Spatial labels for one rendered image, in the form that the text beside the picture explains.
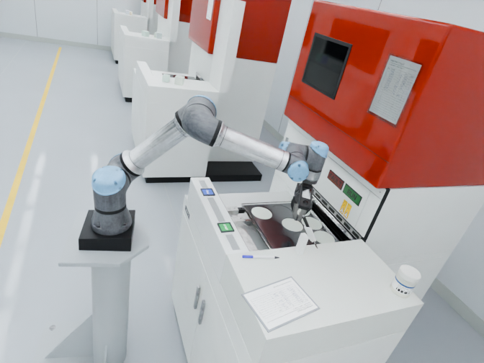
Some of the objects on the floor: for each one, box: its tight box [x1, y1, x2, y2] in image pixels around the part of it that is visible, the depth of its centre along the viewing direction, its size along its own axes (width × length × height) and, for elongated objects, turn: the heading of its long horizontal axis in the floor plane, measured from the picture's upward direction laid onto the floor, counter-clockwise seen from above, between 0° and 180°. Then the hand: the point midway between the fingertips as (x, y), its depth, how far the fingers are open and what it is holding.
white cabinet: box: [171, 196, 406, 363], centre depth 170 cm, size 64×96×82 cm, turn 2°
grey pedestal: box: [32, 211, 150, 363], centre depth 156 cm, size 51×44×82 cm
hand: (296, 219), depth 148 cm, fingers closed
